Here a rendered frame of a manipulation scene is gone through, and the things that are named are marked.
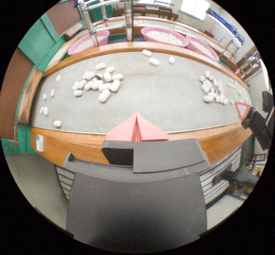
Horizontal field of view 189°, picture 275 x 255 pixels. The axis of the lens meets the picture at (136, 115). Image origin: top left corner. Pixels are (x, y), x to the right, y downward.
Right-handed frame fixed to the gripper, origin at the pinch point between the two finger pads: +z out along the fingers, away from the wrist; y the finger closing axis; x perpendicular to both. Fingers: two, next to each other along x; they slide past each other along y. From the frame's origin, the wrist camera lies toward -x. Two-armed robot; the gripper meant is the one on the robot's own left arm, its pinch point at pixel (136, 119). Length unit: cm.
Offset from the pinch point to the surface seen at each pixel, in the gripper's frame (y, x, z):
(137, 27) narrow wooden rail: -1, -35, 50
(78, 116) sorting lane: 17.1, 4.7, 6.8
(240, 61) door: -461, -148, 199
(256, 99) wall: -476, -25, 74
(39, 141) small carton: 35.3, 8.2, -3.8
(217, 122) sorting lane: -28.8, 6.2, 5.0
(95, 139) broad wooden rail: 9.9, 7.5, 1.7
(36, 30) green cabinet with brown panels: 59, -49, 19
